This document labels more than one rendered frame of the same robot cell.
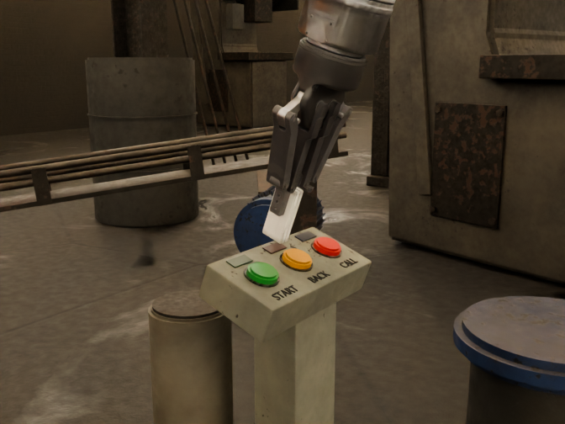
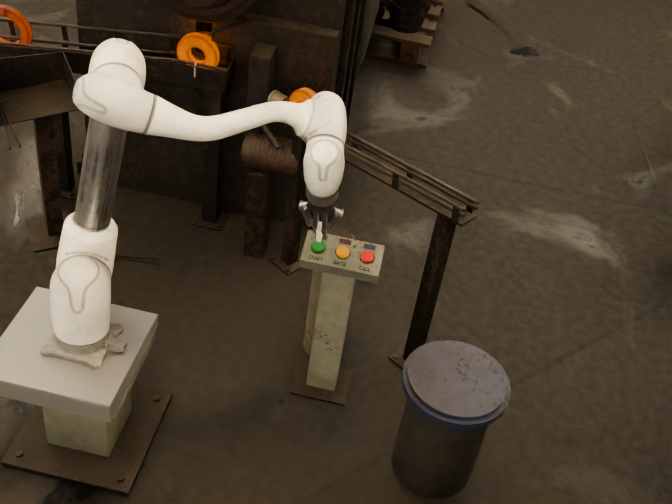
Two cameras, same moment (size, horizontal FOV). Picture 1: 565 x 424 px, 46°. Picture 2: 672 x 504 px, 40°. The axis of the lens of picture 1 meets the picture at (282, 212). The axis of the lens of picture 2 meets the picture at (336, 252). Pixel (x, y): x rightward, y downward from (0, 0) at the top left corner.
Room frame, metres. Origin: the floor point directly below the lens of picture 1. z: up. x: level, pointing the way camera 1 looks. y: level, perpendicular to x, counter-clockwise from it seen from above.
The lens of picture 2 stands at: (-0.26, -1.80, 2.41)
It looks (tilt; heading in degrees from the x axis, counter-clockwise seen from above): 41 degrees down; 59
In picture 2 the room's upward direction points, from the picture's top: 9 degrees clockwise
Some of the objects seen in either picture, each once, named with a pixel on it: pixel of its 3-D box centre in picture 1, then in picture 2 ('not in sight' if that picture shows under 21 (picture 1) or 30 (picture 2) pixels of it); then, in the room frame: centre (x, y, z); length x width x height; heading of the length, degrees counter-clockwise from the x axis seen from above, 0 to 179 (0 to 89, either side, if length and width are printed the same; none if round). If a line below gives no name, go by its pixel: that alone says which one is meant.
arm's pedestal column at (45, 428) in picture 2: not in sight; (88, 398); (0.07, 0.05, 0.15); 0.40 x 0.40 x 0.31; 53
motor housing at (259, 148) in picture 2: not in sight; (269, 198); (0.91, 0.67, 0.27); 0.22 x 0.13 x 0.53; 144
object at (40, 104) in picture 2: not in sight; (40, 157); (0.15, 1.03, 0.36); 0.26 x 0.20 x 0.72; 179
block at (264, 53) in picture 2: not in sight; (262, 78); (0.92, 0.85, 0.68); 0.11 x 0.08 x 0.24; 54
